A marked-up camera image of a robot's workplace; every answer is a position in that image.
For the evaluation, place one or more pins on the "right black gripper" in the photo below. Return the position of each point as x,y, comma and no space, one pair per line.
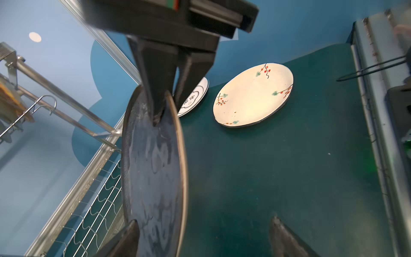
153,27

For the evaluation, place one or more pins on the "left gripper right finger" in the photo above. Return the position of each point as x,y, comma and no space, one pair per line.
285,243

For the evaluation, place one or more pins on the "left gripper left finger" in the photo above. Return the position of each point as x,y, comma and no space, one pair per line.
123,244

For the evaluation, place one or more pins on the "cream floral plate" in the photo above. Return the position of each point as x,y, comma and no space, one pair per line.
253,95

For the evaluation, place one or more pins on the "dark blue round plate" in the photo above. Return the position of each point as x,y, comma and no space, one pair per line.
154,177

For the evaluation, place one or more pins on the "orange woven round plate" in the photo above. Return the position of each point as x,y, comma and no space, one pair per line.
12,106

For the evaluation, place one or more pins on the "chrome two-tier dish rack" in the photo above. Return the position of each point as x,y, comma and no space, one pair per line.
44,160

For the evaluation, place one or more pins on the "right aluminium frame post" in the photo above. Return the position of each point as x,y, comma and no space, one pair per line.
75,9

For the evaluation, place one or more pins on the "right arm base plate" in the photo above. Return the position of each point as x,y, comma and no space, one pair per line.
398,101

